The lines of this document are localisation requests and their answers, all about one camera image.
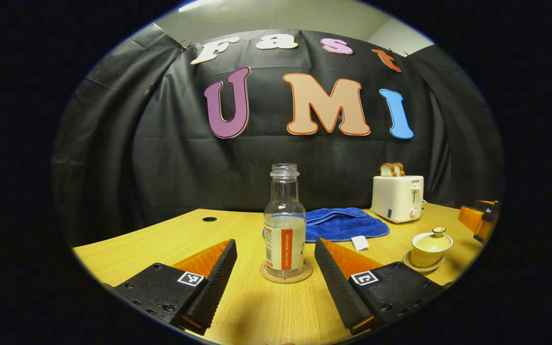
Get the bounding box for white toaster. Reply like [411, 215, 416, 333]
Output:
[371, 175, 425, 224]

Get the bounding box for cream teacup lid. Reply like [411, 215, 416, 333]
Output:
[411, 227, 454, 253]

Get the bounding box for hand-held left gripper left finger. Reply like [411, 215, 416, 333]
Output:
[113, 239, 238, 336]

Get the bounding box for cream ceramic teacup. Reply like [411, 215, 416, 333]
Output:
[410, 237, 454, 268]

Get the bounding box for round cork coaster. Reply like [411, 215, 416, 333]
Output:
[259, 259, 314, 284]

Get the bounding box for black backdrop cloth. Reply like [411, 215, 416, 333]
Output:
[52, 22, 504, 247]

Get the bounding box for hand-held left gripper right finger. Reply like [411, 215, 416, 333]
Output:
[314, 238, 444, 336]

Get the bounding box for clear plastic water bottle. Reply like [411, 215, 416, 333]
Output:
[263, 163, 307, 278]

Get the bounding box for blue towel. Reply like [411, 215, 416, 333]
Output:
[263, 207, 391, 243]

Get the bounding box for cream ceramic saucer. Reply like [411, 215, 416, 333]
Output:
[403, 250, 446, 273]

